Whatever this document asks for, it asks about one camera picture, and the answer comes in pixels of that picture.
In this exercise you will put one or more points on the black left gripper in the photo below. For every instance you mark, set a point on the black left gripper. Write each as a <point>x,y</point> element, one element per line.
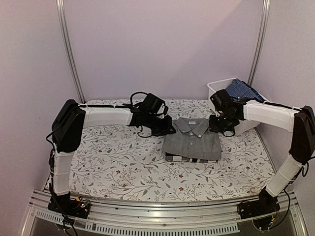
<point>168,126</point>

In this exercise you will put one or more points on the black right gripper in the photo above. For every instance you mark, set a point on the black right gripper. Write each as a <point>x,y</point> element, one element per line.
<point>213,128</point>

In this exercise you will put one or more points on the grey long sleeve shirt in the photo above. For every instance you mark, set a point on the grey long sleeve shirt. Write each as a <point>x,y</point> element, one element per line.
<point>193,139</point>

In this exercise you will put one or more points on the black white plaid shirt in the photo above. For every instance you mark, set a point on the black white plaid shirt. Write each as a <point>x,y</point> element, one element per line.
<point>175,158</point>

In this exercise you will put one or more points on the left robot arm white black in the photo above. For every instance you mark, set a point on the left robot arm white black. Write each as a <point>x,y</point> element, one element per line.
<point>74,117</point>

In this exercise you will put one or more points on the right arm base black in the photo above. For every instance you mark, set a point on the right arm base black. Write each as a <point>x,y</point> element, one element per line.
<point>264,212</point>

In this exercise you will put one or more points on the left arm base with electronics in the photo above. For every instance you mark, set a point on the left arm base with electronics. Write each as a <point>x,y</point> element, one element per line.
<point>63,204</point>

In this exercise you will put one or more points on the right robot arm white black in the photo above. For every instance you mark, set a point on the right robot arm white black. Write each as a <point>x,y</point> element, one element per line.
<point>278,137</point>

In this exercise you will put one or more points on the white plastic bin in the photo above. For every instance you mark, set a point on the white plastic bin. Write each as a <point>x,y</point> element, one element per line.
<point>237,106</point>

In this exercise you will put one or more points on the blue checked shirt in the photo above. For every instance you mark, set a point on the blue checked shirt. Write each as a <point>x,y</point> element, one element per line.
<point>239,89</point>

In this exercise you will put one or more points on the floral patterned table cloth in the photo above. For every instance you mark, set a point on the floral patterned table cloth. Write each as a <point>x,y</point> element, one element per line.
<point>124,163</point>

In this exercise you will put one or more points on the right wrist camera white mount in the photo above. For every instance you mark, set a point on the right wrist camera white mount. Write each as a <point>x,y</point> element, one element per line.
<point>222,103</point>

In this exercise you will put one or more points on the right aluminium frame post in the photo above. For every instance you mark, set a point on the right aluminium frame post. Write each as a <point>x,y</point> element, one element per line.
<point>260,40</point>

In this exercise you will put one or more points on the aluminium frame post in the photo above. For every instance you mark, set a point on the aluminium frame post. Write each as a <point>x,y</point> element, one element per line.
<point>69,51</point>
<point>260,40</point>

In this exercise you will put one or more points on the aluminium front rail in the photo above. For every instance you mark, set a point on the aluminium front rail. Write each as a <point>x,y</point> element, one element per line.
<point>125,218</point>

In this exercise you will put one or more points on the left aluminium frame post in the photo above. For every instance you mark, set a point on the left aluminium frame post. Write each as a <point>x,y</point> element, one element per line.
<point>69,51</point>

